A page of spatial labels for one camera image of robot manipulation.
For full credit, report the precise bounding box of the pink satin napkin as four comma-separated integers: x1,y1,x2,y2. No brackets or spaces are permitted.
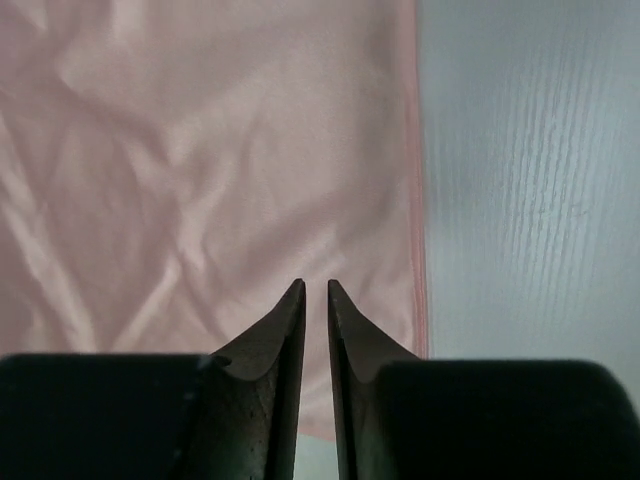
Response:
1,1,427,439

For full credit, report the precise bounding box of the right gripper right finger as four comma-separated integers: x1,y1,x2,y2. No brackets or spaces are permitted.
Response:
328,279,425,479

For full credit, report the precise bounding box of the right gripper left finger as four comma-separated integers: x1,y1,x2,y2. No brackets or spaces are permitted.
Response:
179,279,306,479

